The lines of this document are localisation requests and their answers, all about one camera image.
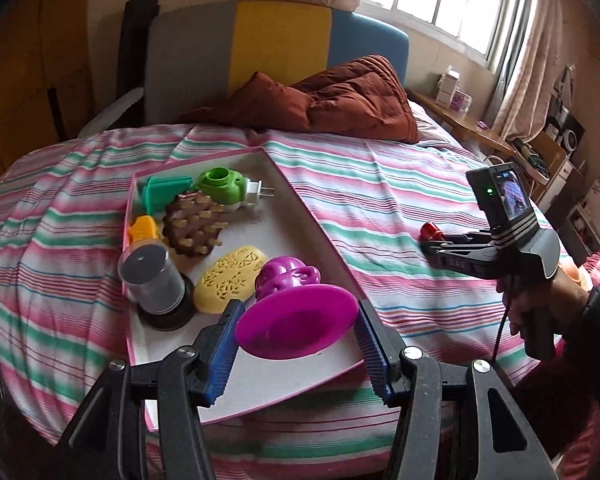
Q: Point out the brown knobbed massage brush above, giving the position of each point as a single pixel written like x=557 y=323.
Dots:
x=192 y=222

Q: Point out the person's red clothing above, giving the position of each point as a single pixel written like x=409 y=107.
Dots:
x=570 y=425

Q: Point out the white pillow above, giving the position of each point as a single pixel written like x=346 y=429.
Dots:
x=427 y=120

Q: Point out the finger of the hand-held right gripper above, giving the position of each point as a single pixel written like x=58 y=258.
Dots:
x=465 y=241
x=460 y=262

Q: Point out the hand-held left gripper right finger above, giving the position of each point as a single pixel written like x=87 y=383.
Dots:
x=372 y=352

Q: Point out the white carton box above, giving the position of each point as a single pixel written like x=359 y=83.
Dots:
x=446 y=90

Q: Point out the grey yellow blue headboard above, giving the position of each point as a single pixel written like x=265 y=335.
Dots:
x=205 y=55

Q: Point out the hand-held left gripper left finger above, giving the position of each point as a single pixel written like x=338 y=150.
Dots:
x=222 y=352

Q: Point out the green plug-in device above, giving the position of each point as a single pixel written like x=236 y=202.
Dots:
x=222 y=185

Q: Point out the black bed post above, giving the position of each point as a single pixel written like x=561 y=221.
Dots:
x=135 y=60

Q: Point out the brown quilt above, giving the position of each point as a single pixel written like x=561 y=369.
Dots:
x=350 y=100

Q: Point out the striped bed sheet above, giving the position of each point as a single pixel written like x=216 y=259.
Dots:
x=370 y=190

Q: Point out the green plastic clip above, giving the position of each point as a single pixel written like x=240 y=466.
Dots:
x=162 y=195

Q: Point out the orange plastic piece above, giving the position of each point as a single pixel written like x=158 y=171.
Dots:
x=142 y=232

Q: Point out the person's right hand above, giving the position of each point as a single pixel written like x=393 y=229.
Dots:
x=570 y=297

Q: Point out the red bottle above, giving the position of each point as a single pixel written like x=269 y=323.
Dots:
x=431 y=232

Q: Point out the purple hat-shaped plastic toy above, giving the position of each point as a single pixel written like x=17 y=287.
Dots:
x=295 y=320

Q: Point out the yellow perforated oval case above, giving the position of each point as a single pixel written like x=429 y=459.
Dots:
x=227 y=277

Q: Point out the white tray with pink rim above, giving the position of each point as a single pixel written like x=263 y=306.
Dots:
x=290 y=220

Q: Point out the beige curtain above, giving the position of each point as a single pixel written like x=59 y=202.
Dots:
x=527 y=50

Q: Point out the wooden bedside desk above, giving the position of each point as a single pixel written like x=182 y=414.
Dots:
x=470 y=127

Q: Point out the grey cylindrical container black lid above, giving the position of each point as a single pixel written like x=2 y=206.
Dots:
x=147 y=275

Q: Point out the purple box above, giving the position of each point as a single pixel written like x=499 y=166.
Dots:
x=463 y=100

